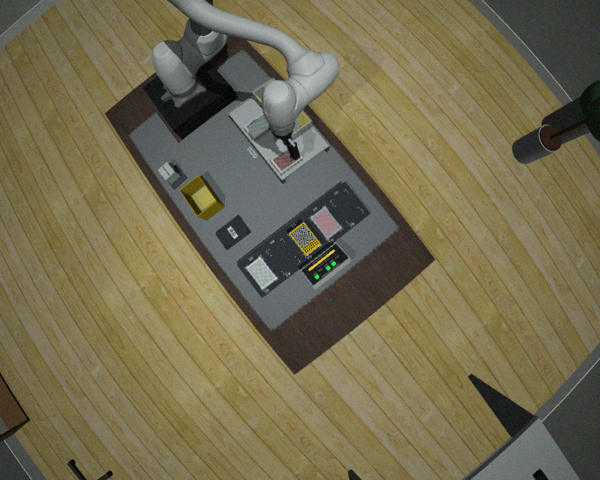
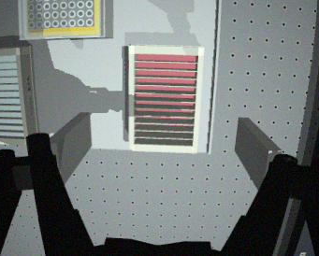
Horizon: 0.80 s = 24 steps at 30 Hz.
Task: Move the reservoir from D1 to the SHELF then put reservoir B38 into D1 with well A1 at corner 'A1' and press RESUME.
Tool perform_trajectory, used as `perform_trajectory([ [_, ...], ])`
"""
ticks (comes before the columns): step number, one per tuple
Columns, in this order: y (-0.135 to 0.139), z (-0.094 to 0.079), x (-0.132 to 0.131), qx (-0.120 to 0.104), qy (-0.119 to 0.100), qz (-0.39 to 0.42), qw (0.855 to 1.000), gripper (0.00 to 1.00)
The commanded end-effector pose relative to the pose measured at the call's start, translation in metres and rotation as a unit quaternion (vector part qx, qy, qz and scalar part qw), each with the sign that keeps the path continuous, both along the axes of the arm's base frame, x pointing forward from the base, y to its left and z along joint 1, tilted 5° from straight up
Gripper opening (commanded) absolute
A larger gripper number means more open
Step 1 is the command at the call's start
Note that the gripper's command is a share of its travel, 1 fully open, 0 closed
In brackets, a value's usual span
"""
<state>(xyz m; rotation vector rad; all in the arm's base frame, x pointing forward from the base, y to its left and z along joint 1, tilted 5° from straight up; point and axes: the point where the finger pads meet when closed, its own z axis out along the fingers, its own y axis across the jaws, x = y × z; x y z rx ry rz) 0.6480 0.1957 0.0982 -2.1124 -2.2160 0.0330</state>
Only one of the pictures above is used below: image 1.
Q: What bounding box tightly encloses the white multi-trough reservoir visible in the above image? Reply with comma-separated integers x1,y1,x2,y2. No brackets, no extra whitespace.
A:
244,114,270,142

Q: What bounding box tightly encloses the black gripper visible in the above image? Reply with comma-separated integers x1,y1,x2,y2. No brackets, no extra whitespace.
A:
272,131,300,163

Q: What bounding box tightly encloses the yellow waste bin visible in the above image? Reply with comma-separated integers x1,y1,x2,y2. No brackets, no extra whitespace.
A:
180,175,224,220

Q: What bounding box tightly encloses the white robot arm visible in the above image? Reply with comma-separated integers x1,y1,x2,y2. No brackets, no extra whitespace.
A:
152,0,339,136

